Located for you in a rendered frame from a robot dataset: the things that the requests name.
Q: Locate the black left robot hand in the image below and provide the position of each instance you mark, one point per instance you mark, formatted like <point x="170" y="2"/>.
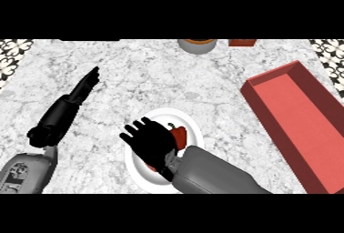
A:
<point x="58" y="118"/>

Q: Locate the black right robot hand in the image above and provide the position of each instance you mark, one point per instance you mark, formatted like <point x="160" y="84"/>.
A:
<point x="152" y="142"/>

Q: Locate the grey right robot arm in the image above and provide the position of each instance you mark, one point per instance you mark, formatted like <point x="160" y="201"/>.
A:
<point x="210" y="173"/>

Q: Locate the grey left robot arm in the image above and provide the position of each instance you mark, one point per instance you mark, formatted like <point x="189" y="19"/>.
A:
<point x="24" y="173"/>

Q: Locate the white round plate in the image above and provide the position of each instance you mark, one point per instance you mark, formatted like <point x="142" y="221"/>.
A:
<point x="192" y="127"/>

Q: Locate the red open box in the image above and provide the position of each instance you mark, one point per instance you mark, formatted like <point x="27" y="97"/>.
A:
<point x="300" y="124"/>

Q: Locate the small red-brown block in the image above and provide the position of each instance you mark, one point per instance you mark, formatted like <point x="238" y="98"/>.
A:
<point x="242" y="42"/>

